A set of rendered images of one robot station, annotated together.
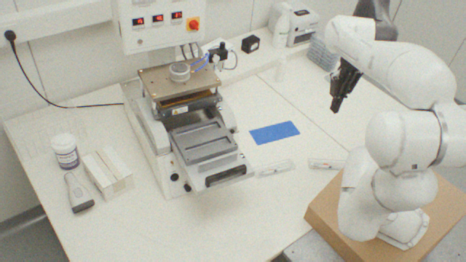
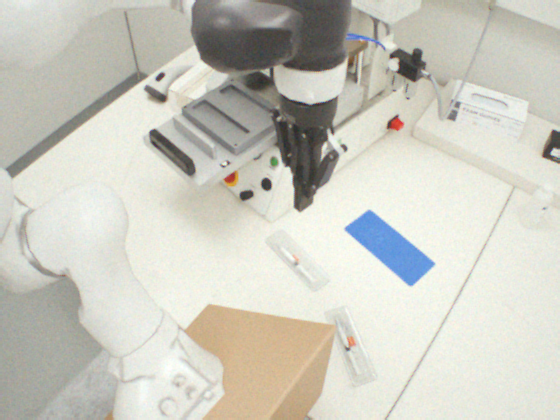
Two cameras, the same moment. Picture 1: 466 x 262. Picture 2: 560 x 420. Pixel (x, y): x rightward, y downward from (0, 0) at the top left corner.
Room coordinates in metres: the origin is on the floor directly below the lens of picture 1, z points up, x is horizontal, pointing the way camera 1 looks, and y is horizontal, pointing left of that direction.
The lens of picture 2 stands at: (0.89, -0.83, 1.79)
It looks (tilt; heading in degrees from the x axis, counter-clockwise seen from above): 51 degrees down; 78
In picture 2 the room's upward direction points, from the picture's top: straight up
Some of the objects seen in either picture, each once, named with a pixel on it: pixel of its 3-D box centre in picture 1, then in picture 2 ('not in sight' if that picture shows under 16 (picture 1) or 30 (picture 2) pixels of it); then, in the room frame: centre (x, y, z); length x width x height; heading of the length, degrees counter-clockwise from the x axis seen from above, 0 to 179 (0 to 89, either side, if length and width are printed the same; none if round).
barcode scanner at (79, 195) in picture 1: (74, 189); (171, 77); (0.83, 0.57, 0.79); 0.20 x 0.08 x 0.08; 42
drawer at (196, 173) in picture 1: (208, 151); (219, 127); (0.94, 0.08, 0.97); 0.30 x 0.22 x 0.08; 32
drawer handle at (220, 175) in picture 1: (226, 175); (171, 150); (0.83, 0.01, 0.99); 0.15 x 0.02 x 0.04; 122
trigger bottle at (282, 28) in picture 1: (282, 25); not in sight; (1.98, -0.19, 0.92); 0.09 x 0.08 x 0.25; 36
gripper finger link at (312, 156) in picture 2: (347, 81); (312, 155); (1.05, -0.34, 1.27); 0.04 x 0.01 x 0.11; 31
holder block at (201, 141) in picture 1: (203, 140); (234, 114); (0.98, 0.11, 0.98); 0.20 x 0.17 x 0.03; 122
